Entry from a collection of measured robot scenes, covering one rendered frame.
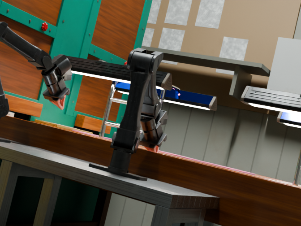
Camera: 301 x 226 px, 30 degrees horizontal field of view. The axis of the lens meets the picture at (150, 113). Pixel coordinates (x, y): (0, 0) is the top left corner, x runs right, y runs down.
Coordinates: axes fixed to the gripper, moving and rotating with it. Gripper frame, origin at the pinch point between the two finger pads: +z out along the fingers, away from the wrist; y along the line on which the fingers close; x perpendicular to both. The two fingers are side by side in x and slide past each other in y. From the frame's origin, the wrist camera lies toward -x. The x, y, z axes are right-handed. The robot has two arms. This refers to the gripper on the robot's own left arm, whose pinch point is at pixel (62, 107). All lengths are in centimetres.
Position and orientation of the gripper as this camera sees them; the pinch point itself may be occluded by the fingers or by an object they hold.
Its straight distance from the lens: 244.8
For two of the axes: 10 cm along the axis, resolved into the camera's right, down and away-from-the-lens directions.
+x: -4.7, 6.4, -6.1
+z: 2.0, 7.5, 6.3
